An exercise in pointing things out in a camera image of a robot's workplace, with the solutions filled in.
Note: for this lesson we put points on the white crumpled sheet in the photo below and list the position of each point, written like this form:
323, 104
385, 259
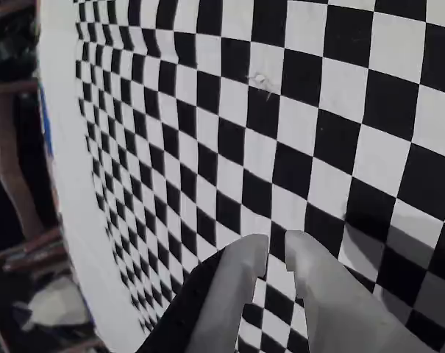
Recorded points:
54, 305

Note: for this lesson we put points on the black white checkered mat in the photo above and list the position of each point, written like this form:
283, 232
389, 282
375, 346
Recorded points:
207, 147

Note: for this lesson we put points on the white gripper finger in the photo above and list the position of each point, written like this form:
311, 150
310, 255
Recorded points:
336, 312
226, 294

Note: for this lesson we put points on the brown wooden furniture frame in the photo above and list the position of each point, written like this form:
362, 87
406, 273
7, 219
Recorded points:
9, 158

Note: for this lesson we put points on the blue tape patch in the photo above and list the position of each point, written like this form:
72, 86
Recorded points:
45, 114

